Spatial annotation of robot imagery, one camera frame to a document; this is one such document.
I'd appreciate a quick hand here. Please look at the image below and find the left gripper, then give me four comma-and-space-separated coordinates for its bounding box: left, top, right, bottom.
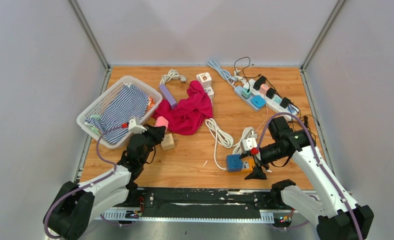
136, 124, 165, 165

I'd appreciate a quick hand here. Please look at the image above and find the orange power strip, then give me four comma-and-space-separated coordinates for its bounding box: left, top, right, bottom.
240, 159, 255, 173

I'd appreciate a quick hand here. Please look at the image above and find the pink square plug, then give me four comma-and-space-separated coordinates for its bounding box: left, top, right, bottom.
155, 116, 169, 130

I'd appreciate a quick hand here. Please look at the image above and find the blue cube adapter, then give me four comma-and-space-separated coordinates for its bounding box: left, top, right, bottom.
225, 154, 243, 173

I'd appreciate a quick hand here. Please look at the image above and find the beige dragon cube adapter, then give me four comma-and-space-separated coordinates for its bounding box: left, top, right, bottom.
160, 133, 175, 151

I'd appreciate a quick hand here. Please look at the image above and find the purple USB power strip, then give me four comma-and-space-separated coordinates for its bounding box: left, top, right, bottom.
159, 84, 178, 109

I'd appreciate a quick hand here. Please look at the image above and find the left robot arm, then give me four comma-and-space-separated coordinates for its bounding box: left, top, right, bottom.
43, 122, 167, 240

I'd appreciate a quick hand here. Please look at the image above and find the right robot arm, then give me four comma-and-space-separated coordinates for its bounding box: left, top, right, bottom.
239, 112, 374, 240

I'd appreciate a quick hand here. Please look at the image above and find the cyan square plug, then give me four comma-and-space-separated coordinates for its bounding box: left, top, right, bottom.
250, 95, 266, 110

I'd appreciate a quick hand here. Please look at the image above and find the white cube socket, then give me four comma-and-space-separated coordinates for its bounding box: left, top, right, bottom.
196, 72, 213, 88

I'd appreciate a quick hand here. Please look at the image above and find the magenta cloth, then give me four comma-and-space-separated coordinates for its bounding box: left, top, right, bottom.
152, 80, 213, 136

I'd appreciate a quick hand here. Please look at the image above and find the blue striped cloth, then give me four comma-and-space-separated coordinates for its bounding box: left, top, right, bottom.
84, 83, 151, 145

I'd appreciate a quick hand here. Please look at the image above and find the white plastic basket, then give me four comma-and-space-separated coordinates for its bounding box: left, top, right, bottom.
76, 75, 163, 140

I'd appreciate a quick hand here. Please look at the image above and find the white long power strip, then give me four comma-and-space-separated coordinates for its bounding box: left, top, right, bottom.
248, 79, 300, 117

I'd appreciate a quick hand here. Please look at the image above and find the white travel adapter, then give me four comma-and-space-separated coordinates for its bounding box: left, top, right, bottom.
204, 86, 215, 99

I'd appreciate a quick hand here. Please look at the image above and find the light blue power strip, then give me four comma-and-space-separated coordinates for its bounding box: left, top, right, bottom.
233, 86, 267, 112

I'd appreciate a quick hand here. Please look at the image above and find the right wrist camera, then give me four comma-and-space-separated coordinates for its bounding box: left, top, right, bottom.
240, 137, 258, 154

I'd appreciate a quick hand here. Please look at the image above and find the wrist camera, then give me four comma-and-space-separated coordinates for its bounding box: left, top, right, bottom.
240, 137, 258, 154
128, 116, 147, 134

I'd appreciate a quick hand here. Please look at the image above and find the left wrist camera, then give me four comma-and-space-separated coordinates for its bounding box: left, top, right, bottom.
128, 116, 147, 134

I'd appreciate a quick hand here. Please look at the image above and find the orange strip white cable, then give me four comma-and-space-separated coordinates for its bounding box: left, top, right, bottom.
204, 117, 259, 171

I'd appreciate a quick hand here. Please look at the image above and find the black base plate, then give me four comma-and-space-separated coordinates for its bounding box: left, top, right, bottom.
117, 187, 297, 221

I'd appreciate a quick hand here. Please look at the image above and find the coiled white cable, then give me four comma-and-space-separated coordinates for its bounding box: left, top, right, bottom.
159, 68, 188, 86

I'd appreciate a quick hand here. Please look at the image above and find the light blue cable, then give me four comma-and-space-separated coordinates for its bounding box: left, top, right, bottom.
206, 59, 239, 88

